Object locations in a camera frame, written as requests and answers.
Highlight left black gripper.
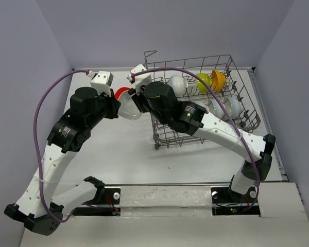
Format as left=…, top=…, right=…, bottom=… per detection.
left=87, top=87, right=122, bottom=129

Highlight white square bowl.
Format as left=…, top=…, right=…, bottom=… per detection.
left=118, top=91, right=142, bottom=120

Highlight green round bowl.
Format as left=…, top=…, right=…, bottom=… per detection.
left=196, top=73, right=212, bottom=94

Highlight white round bowl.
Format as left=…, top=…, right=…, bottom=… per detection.
left=207, top=99, right=225, bottom=119
left=223, top=97, right=242, bottom=119
left=194, top=101, right=208, bottom=112

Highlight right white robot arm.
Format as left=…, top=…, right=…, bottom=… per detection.
left=128, top=82, right=276, bottom=202

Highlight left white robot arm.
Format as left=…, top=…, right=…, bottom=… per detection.
left=4, top=87, right=121, bottom=236

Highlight orange square bowl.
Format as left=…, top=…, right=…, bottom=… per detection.
left=115, top=87, right=130, bottom=100

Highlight yellow round bowl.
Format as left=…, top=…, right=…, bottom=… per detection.
left=211, top=70, right=226, bottom=93

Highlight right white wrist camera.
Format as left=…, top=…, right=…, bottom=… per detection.
left=127, top=64, right=152, bottom=95

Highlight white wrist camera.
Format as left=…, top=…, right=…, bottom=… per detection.
left=127, top=64, right=152, bottom=95
left=88, top=70, right=114, bottom=97

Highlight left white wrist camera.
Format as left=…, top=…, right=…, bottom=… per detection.
left=88, top=70, right=114, bottom=97

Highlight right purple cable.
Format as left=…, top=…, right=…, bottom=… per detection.
left=128, top=67, right=261, bottom=214

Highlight purple cable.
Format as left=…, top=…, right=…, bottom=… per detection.
left=128, top=67, right=261, bottom=214
left=32, top=68, right=93, bottom=223

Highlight grey wire dish rack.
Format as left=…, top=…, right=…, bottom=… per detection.
left=143, top=50, right=262, bottom=150

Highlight metal front rail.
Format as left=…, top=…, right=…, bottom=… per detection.
left=106, top=182, right=230, bottom=186

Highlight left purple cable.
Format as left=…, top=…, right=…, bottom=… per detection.
left=32, top=68, right=93, bottom=223

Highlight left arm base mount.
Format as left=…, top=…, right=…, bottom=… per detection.
left=73, top=186, right=121, bottom=217

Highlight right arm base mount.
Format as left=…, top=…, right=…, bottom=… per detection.
left=211, top=186, right=261, bottom=216

